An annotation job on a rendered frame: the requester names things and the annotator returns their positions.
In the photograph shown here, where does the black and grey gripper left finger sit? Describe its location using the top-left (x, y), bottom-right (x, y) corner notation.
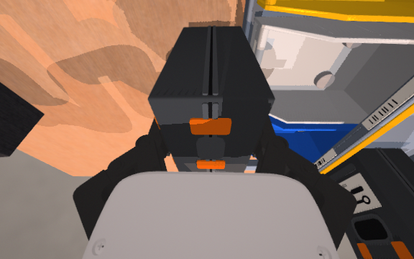
top-left (73, 118), bottom-right (170, 241)

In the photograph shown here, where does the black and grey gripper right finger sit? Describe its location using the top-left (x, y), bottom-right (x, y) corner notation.
top-left (252, 115), bottom-right (357, 251)

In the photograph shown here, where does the orange flat bar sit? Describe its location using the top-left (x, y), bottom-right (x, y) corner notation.
top-left (320, 103), bottom-right (414, 174)

